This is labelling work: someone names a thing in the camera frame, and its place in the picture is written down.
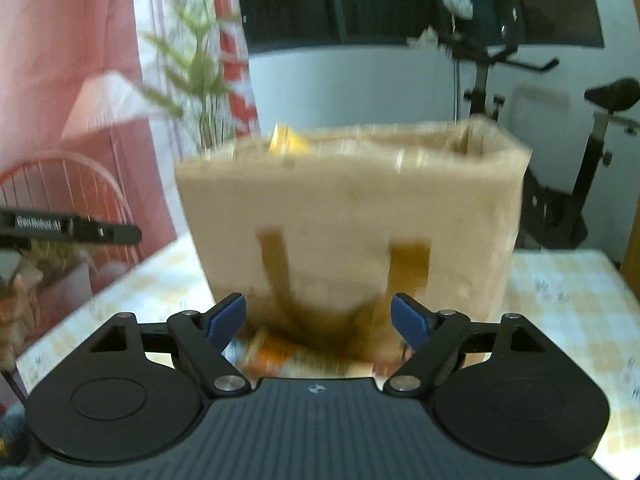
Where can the cardboard box with plastic liner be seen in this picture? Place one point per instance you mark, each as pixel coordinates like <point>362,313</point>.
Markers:
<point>350,230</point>

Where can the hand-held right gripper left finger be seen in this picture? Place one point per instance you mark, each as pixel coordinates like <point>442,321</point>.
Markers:
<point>227,321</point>

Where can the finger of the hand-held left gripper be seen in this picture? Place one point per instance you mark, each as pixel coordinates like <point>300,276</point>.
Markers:
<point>107,232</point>

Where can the checked floral tablecloth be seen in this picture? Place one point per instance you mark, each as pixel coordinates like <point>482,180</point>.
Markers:
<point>565,310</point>

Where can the black exercise bike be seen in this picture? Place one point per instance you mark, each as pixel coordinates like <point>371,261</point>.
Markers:
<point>555,200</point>

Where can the yellow snack packet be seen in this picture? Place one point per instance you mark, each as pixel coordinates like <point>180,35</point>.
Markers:
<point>287,141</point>

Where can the brown wooden door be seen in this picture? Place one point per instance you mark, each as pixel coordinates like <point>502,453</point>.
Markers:
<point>632,260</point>

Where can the dark window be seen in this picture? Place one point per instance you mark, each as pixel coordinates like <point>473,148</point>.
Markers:
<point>390,0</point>

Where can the crumpled white cloth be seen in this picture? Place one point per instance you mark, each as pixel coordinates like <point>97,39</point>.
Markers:
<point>424,39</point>

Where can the orange snack packet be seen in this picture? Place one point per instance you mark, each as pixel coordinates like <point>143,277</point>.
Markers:
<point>280,355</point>

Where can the printed wall cloth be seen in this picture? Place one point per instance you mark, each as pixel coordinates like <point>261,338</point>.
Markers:
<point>75,110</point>

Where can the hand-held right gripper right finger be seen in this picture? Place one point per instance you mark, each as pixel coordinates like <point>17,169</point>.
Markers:
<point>410,320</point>

